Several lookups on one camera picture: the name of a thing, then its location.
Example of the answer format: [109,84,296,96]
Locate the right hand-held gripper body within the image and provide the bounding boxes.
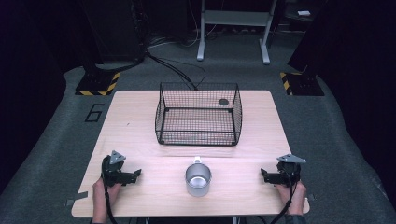
[266,153,307,188]

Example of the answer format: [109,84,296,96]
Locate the black wire mesh basket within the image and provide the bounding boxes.
[154,81,244,147]

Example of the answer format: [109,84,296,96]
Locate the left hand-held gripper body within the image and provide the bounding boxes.
[101,150,135,188]

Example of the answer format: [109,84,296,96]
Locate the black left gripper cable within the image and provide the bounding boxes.
[104,185,120,224]

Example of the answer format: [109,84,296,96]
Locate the grey tape strip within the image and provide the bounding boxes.
[65,190,90,207]

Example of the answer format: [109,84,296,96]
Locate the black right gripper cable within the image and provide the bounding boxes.
[269,167,297,224]

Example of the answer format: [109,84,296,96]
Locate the silver metal cup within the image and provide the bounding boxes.
[185,156,213,198]

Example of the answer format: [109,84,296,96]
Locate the black floor cables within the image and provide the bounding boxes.
[145,50,207,91]

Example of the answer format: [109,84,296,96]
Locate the person's left hand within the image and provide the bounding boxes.
[92,176,123,209]

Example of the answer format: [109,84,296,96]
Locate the black equipment stand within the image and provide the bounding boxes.
[78,0,148,77]

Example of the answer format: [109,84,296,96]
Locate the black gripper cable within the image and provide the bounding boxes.
[104,185,120,224]
[269,167,297,224]

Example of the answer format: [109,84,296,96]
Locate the white metal stand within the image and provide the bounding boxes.
[196,0,278,65]

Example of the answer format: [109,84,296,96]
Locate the person's right hand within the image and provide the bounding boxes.
[275,180,308,209]

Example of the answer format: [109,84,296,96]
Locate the striped black yellow base plate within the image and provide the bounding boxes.
[279,71,325,97]
[75,71,121,97]

